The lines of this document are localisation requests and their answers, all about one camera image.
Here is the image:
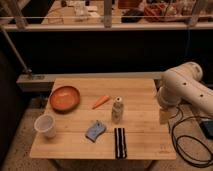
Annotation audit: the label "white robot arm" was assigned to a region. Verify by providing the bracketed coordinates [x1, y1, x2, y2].
[156, 62, 213, 124]

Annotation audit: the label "small white bottle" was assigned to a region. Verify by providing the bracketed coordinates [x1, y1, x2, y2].
[112, 97, 124, 124]

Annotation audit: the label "orange carrot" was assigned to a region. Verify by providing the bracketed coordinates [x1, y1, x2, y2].
[92, 95, 110, 109]

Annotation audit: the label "blue sponge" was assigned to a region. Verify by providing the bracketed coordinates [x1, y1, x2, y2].
[85, 120, 106, 142]

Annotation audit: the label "orange bowl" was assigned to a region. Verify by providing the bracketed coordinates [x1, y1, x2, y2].
[49, 86, 80, 112]

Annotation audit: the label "wooden table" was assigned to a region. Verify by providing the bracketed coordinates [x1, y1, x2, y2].
[30, 87, 176, 160]

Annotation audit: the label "black white striped cloth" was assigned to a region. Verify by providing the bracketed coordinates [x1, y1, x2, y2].
[114, 128, 127, 159]

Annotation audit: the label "white plastic cup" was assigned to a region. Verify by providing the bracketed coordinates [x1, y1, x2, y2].
[34, 114, 56, 138]

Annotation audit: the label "grey ledge beam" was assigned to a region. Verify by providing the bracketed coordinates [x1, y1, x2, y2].
[17, 74, 155, 92]

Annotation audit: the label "metal railing frame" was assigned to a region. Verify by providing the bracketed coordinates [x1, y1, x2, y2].
[0, 0, 213, 79]

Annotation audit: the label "black cable on floor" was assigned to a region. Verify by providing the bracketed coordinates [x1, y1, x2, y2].
[167, 105, 213, 169]

